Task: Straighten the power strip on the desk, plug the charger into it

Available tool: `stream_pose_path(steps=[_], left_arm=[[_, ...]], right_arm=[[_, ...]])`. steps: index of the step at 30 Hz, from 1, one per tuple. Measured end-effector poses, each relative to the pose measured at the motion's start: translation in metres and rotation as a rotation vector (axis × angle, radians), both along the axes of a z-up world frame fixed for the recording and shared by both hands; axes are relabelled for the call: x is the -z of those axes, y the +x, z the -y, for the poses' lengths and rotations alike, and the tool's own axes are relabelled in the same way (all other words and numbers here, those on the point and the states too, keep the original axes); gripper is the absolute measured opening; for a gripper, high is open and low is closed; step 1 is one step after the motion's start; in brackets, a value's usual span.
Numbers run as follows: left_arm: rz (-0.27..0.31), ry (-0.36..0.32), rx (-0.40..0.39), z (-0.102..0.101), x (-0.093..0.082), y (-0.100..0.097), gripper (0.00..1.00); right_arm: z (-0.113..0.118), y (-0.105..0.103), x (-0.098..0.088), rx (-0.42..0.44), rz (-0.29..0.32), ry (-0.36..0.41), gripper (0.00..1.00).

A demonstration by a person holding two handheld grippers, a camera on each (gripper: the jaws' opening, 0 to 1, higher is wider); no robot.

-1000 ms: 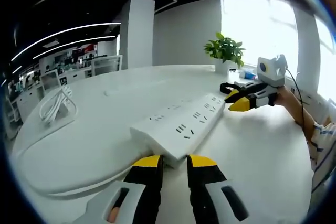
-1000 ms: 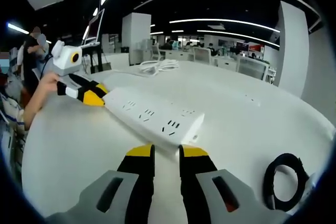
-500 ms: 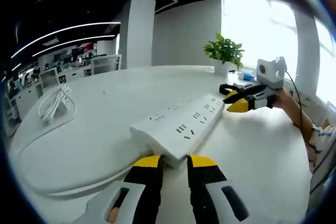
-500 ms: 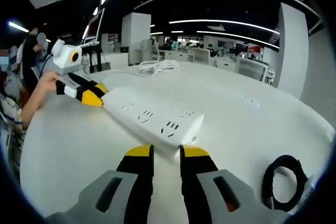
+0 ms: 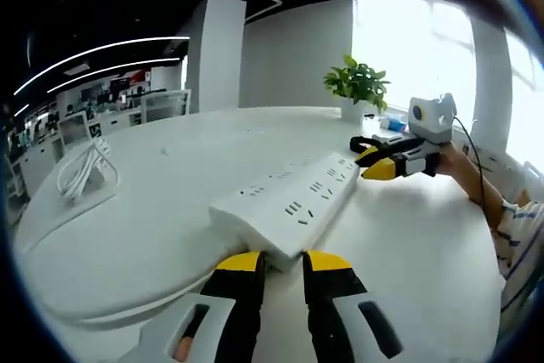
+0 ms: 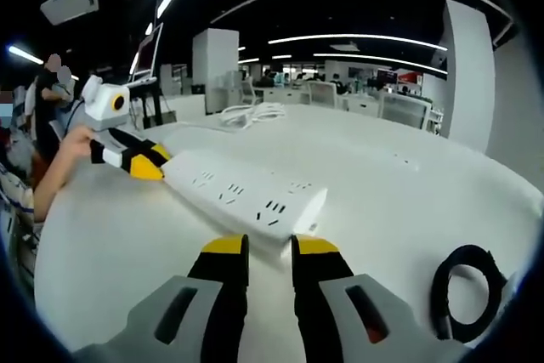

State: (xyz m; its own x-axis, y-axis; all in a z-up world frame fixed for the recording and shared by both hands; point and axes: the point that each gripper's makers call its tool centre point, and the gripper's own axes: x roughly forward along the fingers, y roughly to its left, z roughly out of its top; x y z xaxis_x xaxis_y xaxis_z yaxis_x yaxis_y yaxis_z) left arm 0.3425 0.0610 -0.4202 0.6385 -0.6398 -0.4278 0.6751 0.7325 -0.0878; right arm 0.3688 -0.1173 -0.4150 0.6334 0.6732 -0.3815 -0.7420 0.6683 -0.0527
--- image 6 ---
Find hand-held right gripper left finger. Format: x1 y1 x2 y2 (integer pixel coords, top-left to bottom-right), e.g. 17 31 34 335
71 233 250 363

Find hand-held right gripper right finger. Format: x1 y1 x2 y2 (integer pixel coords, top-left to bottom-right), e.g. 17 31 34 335
291 233 473 363

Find black charger cable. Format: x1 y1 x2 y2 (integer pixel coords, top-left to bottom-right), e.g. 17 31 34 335
428 243 511 343

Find white power strip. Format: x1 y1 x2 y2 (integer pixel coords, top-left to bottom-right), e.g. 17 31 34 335
163 150 329 246

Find white desk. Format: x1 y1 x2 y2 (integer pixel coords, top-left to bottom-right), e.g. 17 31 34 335
33 101 541 354

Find person's left hand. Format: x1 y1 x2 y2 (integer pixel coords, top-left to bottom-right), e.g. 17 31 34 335
63 127 98 159

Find black laptop stand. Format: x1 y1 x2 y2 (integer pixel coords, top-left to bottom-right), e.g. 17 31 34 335
138 81 166 129

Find open white laptop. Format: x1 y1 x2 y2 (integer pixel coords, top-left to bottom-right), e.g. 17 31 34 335
128 21 165 84

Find ceiling air conditioner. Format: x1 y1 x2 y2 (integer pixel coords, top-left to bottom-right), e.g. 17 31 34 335
40 0 100 26

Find person's striped shirt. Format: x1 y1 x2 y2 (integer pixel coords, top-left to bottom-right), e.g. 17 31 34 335
0 162 37 249

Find white mesh office chair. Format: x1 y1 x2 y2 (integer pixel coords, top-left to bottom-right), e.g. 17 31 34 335
305 80 340 110
379 92 431 129

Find white extension cord bundle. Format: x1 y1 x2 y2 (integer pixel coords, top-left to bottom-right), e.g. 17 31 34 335
218 102 289 131

